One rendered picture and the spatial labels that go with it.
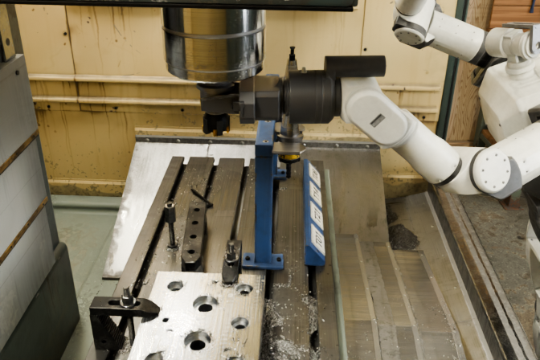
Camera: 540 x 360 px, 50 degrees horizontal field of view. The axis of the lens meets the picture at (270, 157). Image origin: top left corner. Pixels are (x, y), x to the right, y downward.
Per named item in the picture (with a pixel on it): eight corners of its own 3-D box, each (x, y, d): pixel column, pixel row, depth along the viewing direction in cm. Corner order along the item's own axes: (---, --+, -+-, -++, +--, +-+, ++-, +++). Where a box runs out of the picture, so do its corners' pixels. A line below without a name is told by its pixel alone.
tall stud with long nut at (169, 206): (179, 243, 146) (176, 199, 140) (177, 250, 144) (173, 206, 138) (168, 243, 146) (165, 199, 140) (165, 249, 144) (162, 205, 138)
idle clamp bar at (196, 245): (208, 222, 155) (207, 202, 152) (201, 284, 132) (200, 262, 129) (189, 222, 155) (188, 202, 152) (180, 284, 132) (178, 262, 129)
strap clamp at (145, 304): (164, 340, 117) (158, 282, 110) (161, 352, 114) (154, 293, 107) (100, 337, 117) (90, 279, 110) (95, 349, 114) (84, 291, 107)
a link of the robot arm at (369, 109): (331, 90, 97) (385, 137, 102) (337, 112, 89) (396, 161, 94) (358, 63, 95) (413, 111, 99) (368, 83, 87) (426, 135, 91)
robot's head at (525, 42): (516, 55, 133) (517, 21, 130) (548, 58, 125) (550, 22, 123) (496, 59, 130) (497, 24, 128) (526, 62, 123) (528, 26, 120)
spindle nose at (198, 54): (168, 53, 98) (163, -19, 92) (262, 52, 99) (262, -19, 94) (160, 85, 84) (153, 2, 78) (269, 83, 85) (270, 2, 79)
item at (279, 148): (304, 145, 128) (304, 142, 127) (305, 156, 123) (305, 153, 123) (273, 144, 128) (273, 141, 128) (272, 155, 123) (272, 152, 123)
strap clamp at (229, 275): (242, 278, 134) (242, 224, 128) (237, 317, 123) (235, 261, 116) (228, 277, 135) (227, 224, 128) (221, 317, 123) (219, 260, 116)
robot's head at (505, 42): (510, 56, 137) (502, 22, 133) (546, 60, 128) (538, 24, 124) (490, 70, 135) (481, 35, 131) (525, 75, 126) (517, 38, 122)
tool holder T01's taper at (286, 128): (278, 128, 131) (279, 101, 128) (297, 128, 132) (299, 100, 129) (281, 137, 127) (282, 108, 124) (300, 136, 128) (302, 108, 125)
